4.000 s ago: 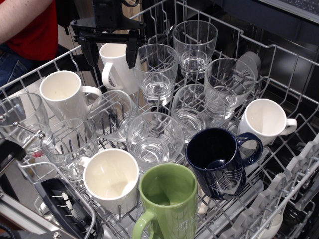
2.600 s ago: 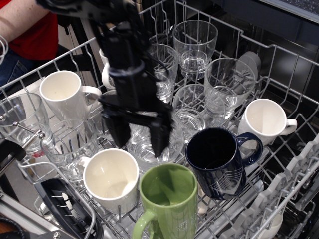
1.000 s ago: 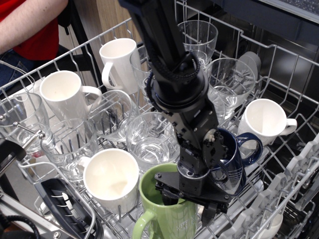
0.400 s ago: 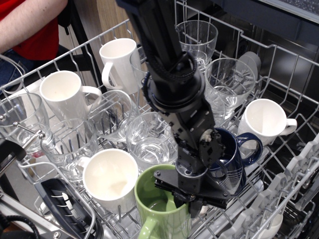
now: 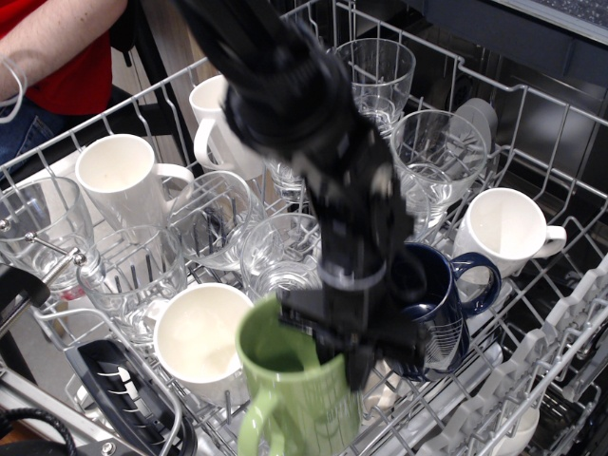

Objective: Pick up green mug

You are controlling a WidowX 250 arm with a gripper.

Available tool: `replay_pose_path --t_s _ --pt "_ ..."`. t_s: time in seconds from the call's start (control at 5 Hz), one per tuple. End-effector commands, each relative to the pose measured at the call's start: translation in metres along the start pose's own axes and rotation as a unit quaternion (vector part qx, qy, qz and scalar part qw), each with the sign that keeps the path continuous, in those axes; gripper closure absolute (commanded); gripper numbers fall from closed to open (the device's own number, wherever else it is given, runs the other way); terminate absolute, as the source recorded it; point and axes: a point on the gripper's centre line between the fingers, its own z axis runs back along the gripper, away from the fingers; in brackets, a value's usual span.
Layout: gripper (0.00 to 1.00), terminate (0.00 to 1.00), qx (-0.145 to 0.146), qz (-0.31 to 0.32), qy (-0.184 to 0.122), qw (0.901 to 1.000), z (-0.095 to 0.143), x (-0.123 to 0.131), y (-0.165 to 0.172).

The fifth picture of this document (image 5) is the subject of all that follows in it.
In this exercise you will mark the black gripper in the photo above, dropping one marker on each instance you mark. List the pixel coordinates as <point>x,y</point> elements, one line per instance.
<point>365,323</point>

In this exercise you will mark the green ceramic mug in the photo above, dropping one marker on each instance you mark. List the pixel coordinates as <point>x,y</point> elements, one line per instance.
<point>299,405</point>

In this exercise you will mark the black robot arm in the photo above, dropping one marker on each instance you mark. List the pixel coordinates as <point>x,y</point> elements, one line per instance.
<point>291,101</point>

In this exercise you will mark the person forearm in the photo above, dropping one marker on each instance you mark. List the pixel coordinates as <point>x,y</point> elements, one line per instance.
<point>47,47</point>

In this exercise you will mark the dark blue ceramic mug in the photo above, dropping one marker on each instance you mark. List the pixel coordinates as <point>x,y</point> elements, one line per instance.
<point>443,313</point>

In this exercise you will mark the white mug front left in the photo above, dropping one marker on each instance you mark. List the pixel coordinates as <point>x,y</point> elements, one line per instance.
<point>194,339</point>

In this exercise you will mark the white mug right side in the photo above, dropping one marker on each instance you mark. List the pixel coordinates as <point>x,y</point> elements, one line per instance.
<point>509,228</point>

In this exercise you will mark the tall white mug back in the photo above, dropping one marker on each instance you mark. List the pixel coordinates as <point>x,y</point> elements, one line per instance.
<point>216,147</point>

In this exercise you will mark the tall white mug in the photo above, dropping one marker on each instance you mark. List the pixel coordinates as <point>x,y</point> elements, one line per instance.
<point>216,147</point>
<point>122,178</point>

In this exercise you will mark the tall white mug left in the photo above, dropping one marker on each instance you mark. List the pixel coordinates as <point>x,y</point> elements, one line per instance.
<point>122,178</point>

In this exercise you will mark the clear glass centre front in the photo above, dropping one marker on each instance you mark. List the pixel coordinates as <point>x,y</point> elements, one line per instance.
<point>281,253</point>

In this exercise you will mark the clear glass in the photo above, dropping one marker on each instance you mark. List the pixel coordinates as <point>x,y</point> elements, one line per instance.
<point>126,271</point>
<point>288,185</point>
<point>212,217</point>
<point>281,253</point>
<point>44,219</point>
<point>381,73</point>

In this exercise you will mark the grey plastic tine holder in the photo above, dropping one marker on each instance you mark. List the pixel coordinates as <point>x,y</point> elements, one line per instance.
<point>522,361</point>

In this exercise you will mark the clear glass back centre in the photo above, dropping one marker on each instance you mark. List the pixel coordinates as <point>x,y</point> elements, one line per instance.
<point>288,185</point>

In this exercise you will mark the clear glass centre left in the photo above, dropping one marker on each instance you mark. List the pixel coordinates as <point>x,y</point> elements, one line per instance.
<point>212,217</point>

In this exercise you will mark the clear glass right tall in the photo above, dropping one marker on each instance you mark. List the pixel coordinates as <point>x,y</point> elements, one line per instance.
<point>442,152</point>

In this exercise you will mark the clear glass front left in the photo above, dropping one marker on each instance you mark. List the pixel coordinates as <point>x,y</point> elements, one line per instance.
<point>126,271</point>

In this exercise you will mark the clear glass back right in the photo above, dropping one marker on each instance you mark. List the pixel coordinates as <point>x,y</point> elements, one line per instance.
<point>381,73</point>

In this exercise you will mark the clear glass far left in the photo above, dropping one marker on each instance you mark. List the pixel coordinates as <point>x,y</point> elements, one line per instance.
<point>44,219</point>

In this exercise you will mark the black clamp with metal screw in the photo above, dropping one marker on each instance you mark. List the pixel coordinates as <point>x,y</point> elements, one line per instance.
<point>33,290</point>

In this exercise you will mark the blue jeans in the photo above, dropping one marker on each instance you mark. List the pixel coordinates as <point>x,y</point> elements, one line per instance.
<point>31,126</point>

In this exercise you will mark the grey wire dishwasher rack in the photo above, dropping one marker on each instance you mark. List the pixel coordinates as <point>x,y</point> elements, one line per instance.
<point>552,147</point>

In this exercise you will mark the black rack handle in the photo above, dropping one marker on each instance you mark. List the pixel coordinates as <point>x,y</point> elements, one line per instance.
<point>128,399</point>

